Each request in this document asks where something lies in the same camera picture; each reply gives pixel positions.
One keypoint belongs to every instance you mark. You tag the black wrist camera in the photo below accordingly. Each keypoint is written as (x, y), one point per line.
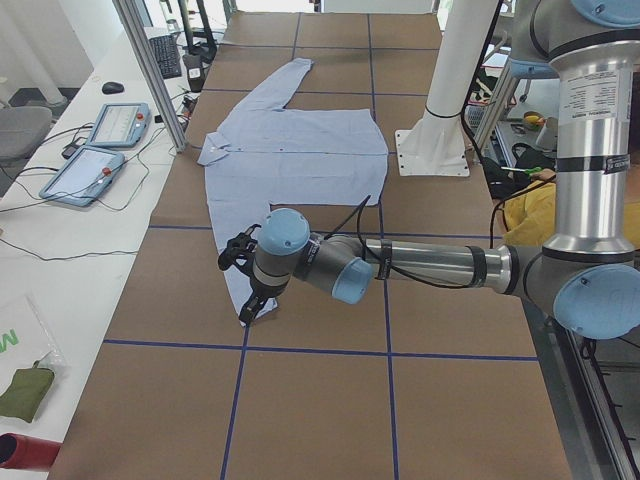
(239, 251)

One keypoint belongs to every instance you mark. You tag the red cylinder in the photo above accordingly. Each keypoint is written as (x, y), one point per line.
(22, 452)

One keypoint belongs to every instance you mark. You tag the black computer mouse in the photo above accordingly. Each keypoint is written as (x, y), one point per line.
(111, 88)

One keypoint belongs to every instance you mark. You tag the aluminium frame post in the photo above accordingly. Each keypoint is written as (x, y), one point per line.
(135, 31)

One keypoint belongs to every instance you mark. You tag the light blue striped shirt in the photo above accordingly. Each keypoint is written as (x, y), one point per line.
(266, 159)

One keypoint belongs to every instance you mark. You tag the black keyboard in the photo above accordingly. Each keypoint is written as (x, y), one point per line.
(166, 54)

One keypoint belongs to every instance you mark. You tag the grey office chair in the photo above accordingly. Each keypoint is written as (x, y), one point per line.
(22, 130)

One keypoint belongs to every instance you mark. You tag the upper blue teach pendant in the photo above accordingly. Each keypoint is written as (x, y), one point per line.
(119, 125)

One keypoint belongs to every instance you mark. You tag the person in yellow shirt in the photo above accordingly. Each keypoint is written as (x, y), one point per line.
(529, 218)

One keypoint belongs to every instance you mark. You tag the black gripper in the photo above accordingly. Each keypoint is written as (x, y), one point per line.
(258, 290)

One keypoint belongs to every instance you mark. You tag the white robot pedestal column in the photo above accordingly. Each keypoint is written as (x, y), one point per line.
(435, 146)

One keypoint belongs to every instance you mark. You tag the green folded cloth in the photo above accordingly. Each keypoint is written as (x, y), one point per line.
(26, 392)

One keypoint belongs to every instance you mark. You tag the lower blue teach pendant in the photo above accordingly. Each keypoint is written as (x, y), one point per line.
(84, 177)

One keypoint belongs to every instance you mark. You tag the clear plastic bag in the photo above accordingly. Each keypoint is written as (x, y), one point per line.
(26, 339)

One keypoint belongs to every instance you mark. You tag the blue teach pendant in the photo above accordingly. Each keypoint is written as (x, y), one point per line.
(84, 177)
(119, 125)

